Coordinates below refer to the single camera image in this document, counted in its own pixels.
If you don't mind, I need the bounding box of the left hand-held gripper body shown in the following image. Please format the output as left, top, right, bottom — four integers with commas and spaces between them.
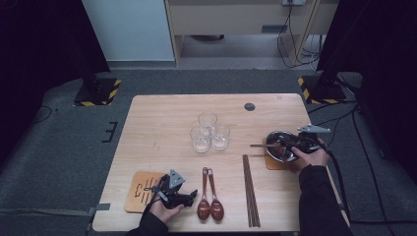
152, 169, 191, 210

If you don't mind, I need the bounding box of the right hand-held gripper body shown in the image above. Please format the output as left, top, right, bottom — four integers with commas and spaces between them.
295, 123, 332, 154

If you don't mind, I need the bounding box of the stainless steel bowl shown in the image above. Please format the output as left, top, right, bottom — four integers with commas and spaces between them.
265, 130, 304, 163

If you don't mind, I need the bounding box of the row of dark chopsticks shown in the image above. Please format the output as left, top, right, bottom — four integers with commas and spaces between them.
242, 154, 262, 228

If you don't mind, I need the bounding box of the person's right hand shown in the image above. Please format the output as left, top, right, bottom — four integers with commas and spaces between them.
288, 139, 330, 174

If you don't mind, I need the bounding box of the person's left hand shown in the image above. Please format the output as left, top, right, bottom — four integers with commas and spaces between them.
149, 200, 186, 225

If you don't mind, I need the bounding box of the clear drinking glass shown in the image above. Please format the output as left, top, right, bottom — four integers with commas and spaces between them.
197, 112, 218, 131
190, 126, 211, 154
210, 123, 231, 151

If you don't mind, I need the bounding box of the black stand with striped base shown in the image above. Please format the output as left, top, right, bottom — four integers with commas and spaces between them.
297, 70, 348, 105
73, 65, 122, 107

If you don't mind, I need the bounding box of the dark curtain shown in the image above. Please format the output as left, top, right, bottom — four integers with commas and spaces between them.
316, 0, 417, 185
0, 0, 111, 168

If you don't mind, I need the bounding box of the light wooden cabinet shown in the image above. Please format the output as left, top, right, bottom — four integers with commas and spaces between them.
163, 0, 340, 68

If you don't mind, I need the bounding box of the white panel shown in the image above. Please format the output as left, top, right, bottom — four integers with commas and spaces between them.
81, 0, 176, 63

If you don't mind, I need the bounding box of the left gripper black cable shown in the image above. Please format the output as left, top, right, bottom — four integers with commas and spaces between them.
144, 178, 168, 214

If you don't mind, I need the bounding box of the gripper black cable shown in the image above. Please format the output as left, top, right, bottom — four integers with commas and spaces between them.
144, 178, 168, 214
323, 148, 352, 224

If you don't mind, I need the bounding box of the black floor cable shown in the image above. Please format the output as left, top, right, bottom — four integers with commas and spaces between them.
307, 99, 360, 115
32, 105, 53, 125
351, 219, 417, 226
313, 109, 358, 128
352, 106, 399, 236

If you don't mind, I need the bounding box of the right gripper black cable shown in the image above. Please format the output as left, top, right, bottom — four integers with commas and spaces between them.
323, 148, 352, 224

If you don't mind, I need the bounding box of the white cable bundle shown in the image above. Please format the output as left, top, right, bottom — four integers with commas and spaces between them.
301, 33, 326, 72

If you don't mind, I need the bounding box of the grey cabinet handle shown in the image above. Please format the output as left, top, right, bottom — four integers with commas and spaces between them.
261, 24, 289, 33

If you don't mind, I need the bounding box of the black hanging cable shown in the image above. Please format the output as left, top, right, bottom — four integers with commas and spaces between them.
276, 3, 321, 69

